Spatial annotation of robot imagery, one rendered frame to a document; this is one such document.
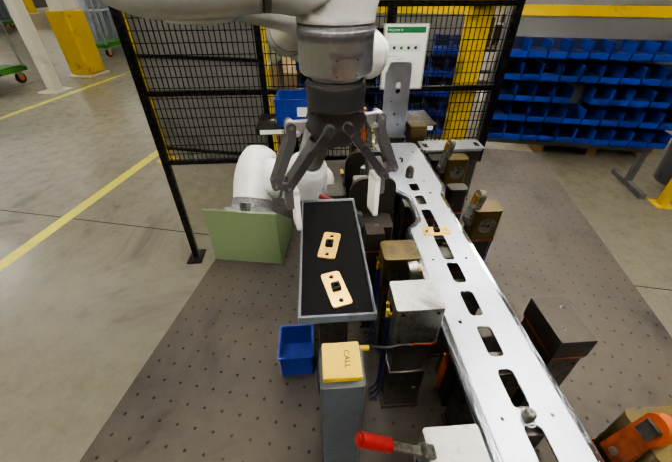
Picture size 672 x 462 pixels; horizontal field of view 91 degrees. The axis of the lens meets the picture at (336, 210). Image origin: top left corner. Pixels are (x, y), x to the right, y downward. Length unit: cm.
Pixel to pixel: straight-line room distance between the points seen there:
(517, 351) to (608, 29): 296
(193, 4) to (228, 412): 94
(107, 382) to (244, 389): 118
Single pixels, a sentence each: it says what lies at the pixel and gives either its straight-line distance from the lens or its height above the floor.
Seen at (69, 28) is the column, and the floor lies 83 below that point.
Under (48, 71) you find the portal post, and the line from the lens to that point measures 756.
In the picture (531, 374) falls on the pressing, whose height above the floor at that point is 100.
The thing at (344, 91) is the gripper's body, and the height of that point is 154.
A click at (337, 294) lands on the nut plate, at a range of 64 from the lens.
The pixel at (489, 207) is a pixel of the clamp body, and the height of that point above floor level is 105.
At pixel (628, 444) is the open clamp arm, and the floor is 103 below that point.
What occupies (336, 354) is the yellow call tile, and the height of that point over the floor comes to 116.
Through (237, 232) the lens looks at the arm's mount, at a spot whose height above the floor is 85.
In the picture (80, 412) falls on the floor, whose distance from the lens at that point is 215.
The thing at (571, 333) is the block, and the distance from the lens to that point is 90.
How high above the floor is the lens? 165
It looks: 36 degrees down
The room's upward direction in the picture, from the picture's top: straight up
